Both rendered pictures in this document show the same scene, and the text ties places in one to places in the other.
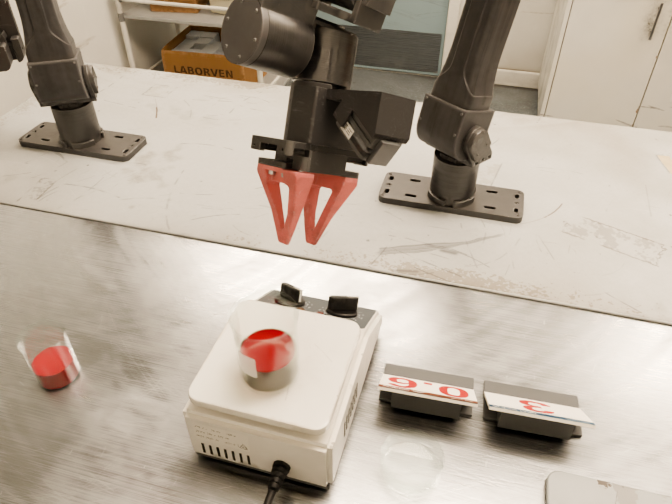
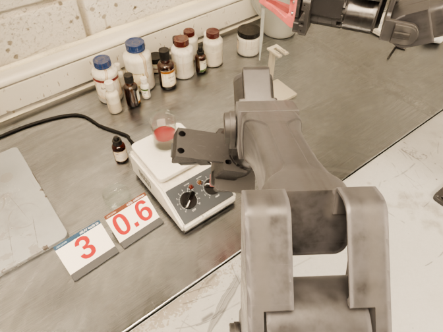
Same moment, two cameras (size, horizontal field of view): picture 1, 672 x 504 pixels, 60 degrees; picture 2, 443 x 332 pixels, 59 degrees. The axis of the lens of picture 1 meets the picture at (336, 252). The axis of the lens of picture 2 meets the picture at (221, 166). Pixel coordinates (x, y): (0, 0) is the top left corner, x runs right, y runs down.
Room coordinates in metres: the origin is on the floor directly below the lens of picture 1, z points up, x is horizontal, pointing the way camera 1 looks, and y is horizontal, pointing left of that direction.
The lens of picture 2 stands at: (0.73, -0.32, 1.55)
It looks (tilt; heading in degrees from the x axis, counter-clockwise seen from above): 48 degrees down; 127
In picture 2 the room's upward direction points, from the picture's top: straight up
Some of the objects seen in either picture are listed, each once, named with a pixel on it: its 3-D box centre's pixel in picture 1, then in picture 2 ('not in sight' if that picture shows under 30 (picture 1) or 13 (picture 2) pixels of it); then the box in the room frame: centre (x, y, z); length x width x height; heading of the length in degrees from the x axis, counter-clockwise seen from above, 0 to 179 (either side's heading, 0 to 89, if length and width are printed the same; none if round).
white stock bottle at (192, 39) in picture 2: not in sight; (189, 44); (0.06, 0.43, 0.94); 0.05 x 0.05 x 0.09
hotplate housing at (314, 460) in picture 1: (291, 369); (178, 172); (0.35, 0.04, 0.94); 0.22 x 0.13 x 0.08; 164
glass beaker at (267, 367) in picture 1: (267, 340); (165, 131); (0.31, 0.05, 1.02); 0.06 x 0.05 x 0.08; 174
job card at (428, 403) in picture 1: (428, 383); (134, 219); (0.35, -0.09, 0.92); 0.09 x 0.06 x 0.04; 77
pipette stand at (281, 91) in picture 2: not in sight; (277, 73); (0.35, 0.43, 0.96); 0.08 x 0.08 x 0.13; 72
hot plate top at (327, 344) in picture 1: (279, 360); (170, 150); (0.33, 0.05, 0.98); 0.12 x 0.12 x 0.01; 74
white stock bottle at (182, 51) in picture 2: not in sight; (182, 56); (0.09, 0.35, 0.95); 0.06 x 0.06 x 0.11
